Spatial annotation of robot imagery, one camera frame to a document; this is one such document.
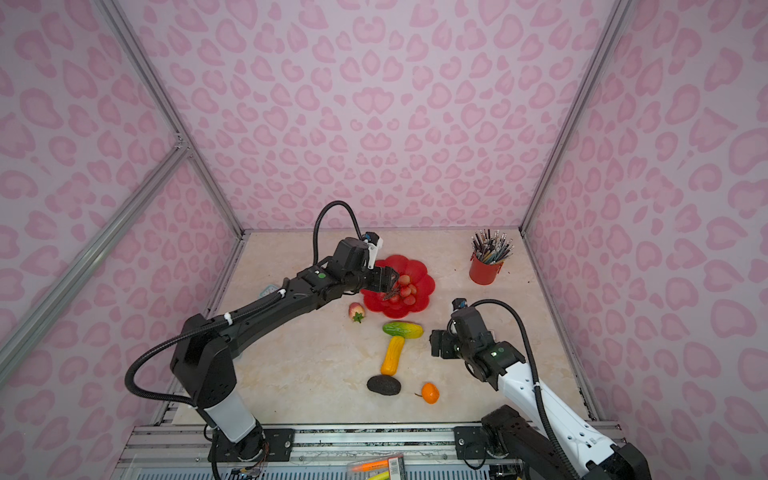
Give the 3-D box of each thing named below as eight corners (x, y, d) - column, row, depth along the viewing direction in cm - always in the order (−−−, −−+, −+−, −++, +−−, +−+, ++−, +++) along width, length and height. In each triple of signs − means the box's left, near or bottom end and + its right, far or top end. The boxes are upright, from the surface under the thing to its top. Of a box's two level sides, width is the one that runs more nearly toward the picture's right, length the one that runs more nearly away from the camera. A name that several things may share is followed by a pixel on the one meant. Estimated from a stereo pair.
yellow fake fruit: (381, 374, 86) (380, 369, 83) (392, 339, 93) (392, 333, 90) (395, 378, 86) (395, 373, 83) (405, 343, 93) (405, 337, 89)
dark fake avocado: (367, 395, 83) (366, 390, 79) (368, 380, 85) (367, 374, 82) (401, 395, 83) (401, 390, 79) (401, 379, 85) (401, 374, 82)
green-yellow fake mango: (382, 338, 92) (382, 334, 89) (383, 326, 95) (382, 321, 92) (423, 338, 92) (423, 333, 89) (422, 326, 94) (422, 321, 92)
